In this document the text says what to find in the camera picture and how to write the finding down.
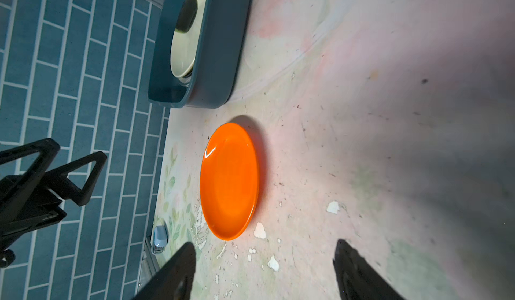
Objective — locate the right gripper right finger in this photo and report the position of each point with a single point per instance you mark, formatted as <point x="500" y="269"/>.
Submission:
<point x="356" y="279"/>

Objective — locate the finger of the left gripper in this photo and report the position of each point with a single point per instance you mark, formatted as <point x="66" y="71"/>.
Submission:
<point x="16" y="189"/>
<point x="62" y="180"/>

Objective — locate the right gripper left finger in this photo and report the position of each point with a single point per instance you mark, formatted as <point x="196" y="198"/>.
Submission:
<point x="175" y="279"/>

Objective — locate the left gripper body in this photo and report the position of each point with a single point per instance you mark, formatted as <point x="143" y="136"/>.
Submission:
<point x="41" y="210"/>

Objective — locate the orange plastic plate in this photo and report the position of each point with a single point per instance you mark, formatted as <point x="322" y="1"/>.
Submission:
<point x="229" y="181"/>

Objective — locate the cream plate with dark spot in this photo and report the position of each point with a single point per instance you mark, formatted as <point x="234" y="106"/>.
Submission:
<point x="186" y="37"/>

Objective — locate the teal plastic bin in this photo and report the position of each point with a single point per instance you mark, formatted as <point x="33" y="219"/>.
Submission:
<point x="222" y="34"/>

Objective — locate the small blue clip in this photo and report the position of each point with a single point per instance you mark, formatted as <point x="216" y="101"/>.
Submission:
<point x="159" y="239"/>

